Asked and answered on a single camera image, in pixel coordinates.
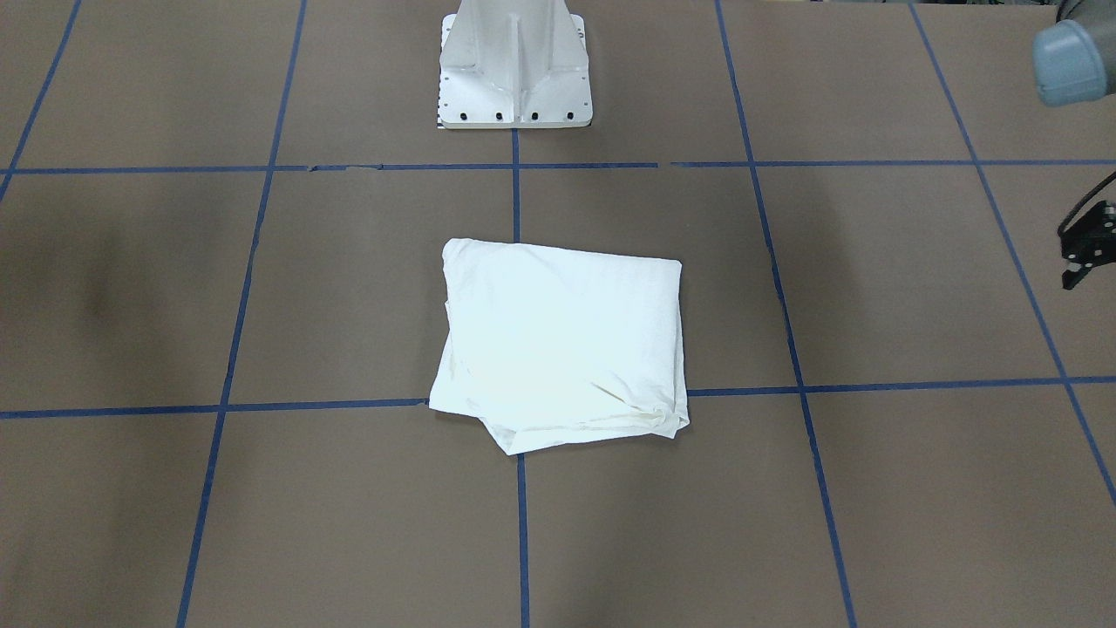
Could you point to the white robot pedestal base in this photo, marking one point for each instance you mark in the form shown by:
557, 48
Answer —
514, 65

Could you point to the white printed long-sleeve shirt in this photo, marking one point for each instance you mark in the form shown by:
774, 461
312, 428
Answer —
552, 346

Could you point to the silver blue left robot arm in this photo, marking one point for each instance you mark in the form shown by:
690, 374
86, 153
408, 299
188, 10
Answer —
1074, 62

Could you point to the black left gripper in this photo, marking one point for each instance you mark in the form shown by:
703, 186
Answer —
1090, 238

